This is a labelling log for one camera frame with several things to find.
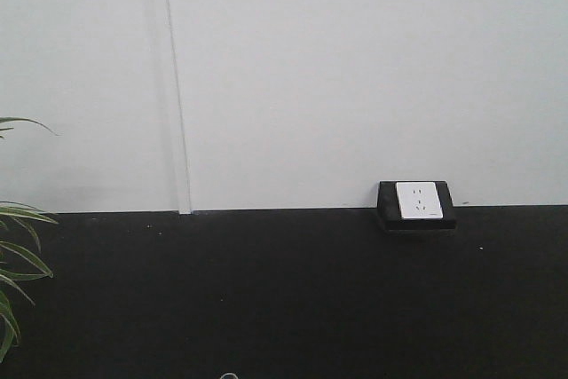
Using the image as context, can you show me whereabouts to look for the clear glass test tube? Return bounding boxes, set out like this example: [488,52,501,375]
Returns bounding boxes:
[219,372,239,379]

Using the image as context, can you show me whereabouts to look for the black socket mounting box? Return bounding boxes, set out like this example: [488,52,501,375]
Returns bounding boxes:
[376,181,457,233]

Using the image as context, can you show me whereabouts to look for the green potted plant leaves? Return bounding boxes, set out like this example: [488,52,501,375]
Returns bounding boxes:
[0,116,60,361]

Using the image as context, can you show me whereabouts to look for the white wall power socket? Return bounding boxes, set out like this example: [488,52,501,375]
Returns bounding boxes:
[395,181,443,220]

